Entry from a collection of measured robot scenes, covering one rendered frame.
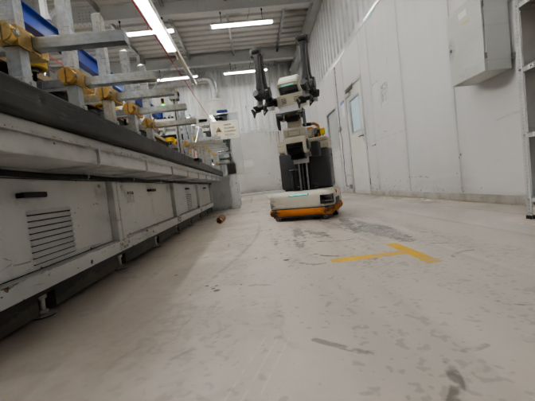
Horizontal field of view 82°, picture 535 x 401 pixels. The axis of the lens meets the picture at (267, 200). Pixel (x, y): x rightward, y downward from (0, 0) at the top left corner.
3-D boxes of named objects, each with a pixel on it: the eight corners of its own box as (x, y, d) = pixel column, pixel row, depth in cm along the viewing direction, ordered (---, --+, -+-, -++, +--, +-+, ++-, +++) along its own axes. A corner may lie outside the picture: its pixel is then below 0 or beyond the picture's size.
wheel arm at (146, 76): (158, 83, 110) (157, 72, 110) (155, 80, 107) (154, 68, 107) (35, 95, 109) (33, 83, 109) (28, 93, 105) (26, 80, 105)
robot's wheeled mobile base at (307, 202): (289, 211, 364) (287, 190, 363) (343, 207, 341) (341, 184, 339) (269, 219, 302) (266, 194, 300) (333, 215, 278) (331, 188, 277)
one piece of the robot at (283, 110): (281, 131, 302) (279, 109, 301) (308, 126, 292) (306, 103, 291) (275, 129, 287) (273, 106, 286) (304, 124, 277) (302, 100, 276)
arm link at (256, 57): (262, 48, 278) (251, 51, 282) (259, 45, 273) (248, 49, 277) (267, 96, 281) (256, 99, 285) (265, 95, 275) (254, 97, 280)
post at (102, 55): (118, 130, 131) (103, 15, 128) (115, 128, 128) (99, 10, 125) (110, 130, 131) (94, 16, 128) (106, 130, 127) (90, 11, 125)
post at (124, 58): (141, 147, 156) (128, 52, 154) (138, 146, 153) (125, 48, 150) (134, 148, 156) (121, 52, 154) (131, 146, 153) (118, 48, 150)
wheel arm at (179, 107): (187, 111, 160) (186, 103, 160) (186, 110, 157) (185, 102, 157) (103, 120, 159) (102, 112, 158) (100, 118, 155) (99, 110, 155)
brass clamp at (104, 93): (124, 106, 138) (123, 94, 137) (111, 97, 124) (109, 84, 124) (111, 107, 137) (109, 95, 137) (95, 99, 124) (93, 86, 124)
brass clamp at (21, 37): (52, 62, 88) (48, 44, 88) (15, 40, 74) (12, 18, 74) (29, 64, 88) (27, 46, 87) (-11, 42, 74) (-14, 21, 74)
